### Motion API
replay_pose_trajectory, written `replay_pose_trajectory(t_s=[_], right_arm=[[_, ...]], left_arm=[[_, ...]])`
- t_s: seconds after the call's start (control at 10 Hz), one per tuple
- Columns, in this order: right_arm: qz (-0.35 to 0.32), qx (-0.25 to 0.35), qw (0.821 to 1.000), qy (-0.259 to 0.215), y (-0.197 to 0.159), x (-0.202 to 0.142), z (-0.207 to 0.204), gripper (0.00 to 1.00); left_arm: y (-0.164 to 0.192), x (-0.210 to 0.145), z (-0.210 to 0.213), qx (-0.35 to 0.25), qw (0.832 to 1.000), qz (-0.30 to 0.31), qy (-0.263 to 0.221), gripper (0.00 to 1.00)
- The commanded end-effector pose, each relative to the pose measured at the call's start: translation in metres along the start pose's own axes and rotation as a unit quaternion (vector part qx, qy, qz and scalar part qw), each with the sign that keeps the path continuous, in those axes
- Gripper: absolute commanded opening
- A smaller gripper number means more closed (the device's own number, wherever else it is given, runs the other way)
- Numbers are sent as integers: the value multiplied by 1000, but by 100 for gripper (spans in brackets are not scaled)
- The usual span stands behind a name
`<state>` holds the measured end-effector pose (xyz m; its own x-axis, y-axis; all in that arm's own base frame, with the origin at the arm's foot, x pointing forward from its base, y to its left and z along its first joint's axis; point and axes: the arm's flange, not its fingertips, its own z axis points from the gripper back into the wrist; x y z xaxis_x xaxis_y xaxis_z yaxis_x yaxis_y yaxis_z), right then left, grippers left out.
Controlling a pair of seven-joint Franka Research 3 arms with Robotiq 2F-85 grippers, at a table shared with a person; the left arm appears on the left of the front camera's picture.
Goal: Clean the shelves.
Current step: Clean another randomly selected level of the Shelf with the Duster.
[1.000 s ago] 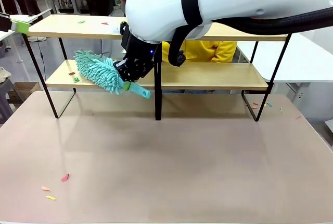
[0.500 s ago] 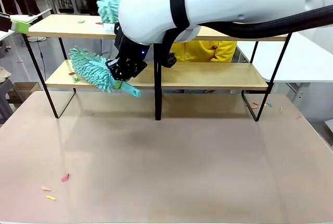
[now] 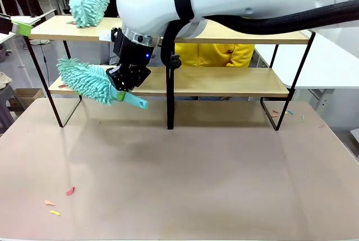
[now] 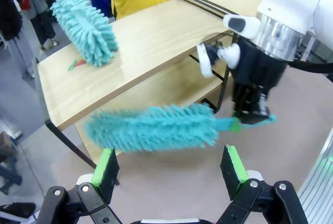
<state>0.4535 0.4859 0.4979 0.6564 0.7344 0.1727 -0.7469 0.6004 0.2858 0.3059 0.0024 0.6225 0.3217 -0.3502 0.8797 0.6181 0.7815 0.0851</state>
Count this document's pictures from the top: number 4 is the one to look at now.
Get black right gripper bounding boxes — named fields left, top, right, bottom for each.
left=228, top=38, right=288, bottom=125

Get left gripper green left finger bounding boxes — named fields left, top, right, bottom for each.
left=39, top=147, right=123, bottom=224

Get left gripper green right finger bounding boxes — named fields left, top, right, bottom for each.
left=215, top=145, right=310, bottom=224

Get teal microfibre duster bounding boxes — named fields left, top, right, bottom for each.
left=50, top=0, right=119, bottom=68
left=83, top=103, right=276, bottom=153

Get black shoe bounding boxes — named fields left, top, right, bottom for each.
left=0, top=202, right=36, bottom=219

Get dark stool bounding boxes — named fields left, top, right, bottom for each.
left=0, top=153, right=23, bottom=193

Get cardboard box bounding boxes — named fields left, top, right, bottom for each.
left=0, top=132, right=18, bottom=157

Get blue chair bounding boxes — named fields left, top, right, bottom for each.
left=91, top=0, right=114, bottom=24

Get person dark jacket grey trousers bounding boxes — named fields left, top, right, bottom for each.
left=0, top=0, right=36, bottom=80

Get white ribbed rail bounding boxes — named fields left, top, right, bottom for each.
left=296, top=127, right=333, bottom=224

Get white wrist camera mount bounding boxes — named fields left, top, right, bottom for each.
left=196, top=43, right=240, bottom=79

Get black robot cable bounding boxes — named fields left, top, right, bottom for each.
left=286, top=59, right=333, bottom=75

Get wooden two-tier shelf black frame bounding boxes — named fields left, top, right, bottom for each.
left=33, top=0, right=236, bottom=186

